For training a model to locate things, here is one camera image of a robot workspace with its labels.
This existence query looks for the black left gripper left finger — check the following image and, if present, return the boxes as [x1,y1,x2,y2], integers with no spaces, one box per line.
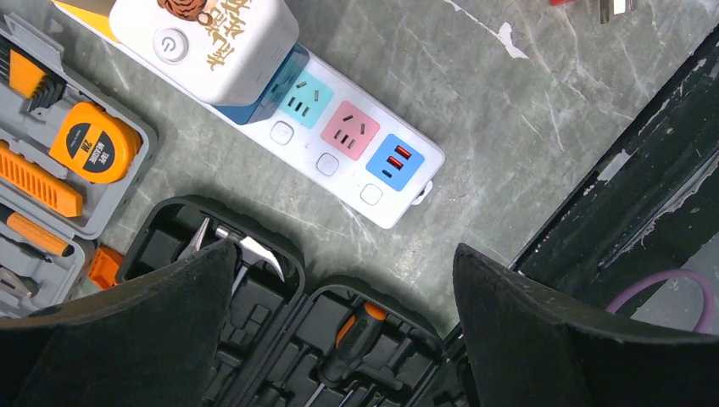
[1,241,237,406]

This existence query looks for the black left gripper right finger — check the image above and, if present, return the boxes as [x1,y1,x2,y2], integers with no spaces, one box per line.
[453,243,718,406]

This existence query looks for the red cube socket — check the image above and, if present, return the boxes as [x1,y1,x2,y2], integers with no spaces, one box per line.
[549,0,638,25]

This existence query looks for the silver claw hammer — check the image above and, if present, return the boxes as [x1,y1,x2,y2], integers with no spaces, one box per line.
[215,225,285,294]

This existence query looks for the black orange screwdriver in case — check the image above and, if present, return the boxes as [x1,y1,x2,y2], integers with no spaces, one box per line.
[304,302,388,407]

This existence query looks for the black open tool case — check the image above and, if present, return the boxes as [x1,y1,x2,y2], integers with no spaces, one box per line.
[118,195,471,406]

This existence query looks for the orange utility knife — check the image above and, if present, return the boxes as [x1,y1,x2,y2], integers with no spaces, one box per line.
[1,141,84,218]

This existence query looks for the orange tape measure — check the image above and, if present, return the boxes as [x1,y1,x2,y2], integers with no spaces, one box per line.
[49,102,142,184]

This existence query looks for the grey tool tray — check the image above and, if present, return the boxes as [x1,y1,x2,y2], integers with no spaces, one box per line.
[1,14,158,319]

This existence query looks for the white long power strip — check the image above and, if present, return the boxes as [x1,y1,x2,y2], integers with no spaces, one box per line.
[57,1,445,229]

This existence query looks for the white cube adapter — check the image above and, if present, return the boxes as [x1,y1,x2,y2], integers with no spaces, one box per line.
[109,0,299,106]

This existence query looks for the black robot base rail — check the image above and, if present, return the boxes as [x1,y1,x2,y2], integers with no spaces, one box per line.
[514,31,718,308]

